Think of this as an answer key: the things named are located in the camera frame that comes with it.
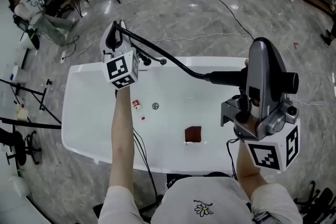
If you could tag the person's right hand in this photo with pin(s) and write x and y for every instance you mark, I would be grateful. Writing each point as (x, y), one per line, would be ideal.
(253, 106)

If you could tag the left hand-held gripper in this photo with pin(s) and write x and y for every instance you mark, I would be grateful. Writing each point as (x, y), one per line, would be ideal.
(120, 68)

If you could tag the person's white t-shirt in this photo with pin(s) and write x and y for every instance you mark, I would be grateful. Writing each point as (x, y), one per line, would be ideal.
(210, 196)

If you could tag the round metal drain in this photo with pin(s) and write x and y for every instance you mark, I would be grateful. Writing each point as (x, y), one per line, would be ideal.
(155, 105)

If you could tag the white power strip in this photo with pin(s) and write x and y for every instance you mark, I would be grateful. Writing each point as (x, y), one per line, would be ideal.
(63, 57)

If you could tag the whiteboard on black stand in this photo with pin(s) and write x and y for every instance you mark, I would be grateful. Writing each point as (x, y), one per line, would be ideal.
(31, 123)

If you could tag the person's right forearm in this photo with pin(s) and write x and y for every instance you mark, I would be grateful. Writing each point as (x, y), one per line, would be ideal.
(249, 173)

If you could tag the person's black trousers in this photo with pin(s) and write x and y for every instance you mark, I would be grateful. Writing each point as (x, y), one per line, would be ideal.
(183, 178)

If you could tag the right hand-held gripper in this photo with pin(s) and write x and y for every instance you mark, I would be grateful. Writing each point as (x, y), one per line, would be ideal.
(270, 152)

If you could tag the small bottle with red label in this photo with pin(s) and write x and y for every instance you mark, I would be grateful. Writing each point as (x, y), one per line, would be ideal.
(137, 107)

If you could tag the white bathtub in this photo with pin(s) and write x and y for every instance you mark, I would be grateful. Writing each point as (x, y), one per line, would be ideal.
(105, 118)

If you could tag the black swivel chair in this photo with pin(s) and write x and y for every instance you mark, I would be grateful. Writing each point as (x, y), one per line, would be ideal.
(15, 143)

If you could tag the small red floor scrap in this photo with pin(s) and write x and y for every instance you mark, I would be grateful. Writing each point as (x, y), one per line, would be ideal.
(296, 45)

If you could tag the dark red sponge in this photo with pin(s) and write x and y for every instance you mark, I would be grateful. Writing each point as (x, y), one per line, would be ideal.
(193, 134)

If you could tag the person's left forearm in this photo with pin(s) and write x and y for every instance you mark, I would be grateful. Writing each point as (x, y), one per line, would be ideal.
(122, 133)

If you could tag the white bucket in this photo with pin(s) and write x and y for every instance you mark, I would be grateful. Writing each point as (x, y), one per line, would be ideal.
(26, 42)

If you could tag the white container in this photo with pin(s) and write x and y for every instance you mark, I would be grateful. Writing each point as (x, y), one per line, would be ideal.
(19, 74)

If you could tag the beige jug with red cap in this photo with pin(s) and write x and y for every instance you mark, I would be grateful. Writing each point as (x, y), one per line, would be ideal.
(21, 112)

